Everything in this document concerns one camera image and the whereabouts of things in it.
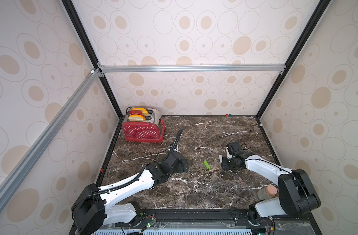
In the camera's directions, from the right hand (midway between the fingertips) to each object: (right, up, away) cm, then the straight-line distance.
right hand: (223, 165), depth 91 cm
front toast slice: (-55, +30, +1) cm, 62 cm away
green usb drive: (-9, -1, +1) cm, 9 cm away
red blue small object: (+15, +35, +34) cm, 51 cm away
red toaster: (-45, +22, +3) cm, 50 cm away
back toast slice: (-50, +34, +4) cm, 60 cm away
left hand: (-24, +5, -11) cm, 27 cm away
